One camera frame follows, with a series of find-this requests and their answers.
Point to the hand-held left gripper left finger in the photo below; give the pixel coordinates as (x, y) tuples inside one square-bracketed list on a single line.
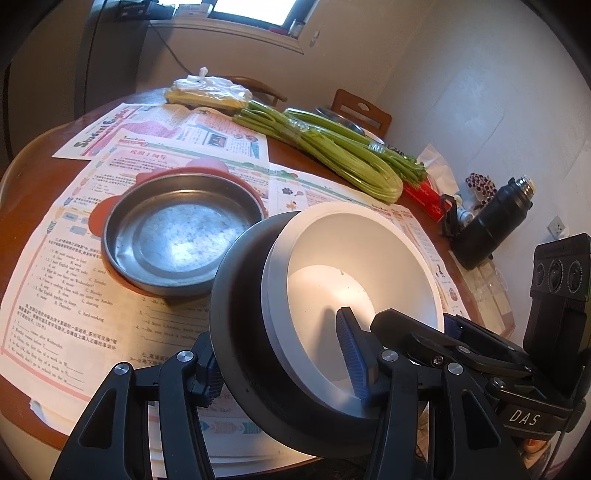
[(214, 383)]

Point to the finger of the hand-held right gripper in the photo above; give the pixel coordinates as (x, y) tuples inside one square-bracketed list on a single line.
[(455, 326), (411, 337)]

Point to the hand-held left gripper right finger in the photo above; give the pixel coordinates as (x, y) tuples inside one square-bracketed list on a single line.
[(351, 350)]

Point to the steel bowl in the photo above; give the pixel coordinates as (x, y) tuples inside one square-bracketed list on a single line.
[(240, 323)]

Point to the round steel plate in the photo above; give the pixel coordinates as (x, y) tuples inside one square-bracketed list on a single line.
[(184, 235)]

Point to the orange plastic plate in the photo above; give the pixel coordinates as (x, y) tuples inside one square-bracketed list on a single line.
[(207, 167)]

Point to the pale paper sheet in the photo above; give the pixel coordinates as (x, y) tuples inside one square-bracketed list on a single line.
[(489, 295)]

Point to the white cartoon worksheet page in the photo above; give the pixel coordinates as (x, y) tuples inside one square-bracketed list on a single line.
[(445, 277)]

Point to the black thermos bottle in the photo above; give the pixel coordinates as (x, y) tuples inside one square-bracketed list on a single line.
[(485, 230)]

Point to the small white bottle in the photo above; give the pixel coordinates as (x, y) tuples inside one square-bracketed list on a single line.
[(463, 215)]

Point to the red tissue box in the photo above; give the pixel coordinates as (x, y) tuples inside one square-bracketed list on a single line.
[(427, 196)]

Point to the large printed newspaper spread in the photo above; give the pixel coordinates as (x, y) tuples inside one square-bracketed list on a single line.
[(92, 300)]

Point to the tied celery bunch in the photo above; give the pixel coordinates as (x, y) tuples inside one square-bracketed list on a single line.
[(351, 161)]

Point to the leafy celery bunch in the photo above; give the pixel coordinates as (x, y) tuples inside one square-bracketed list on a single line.
[(332, 131)]

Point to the steel dish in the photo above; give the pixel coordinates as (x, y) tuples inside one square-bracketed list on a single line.
[(341, 120)]

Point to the wooden chair with cutout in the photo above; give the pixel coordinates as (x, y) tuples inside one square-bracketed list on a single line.
[(364, 113)]

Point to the colourful newspaper sheet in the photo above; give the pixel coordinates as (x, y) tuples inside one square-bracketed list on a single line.
[(138, 129)]

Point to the curved wooden chair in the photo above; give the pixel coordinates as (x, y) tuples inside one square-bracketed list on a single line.
[(263, 90)]

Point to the bag of yellow noodles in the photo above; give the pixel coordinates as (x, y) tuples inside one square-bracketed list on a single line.
[(207, 92)]

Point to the window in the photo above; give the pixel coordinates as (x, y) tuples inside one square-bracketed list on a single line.
[(258, 9)]

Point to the white wall socket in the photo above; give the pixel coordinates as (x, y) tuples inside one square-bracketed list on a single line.
[(557, 227)]

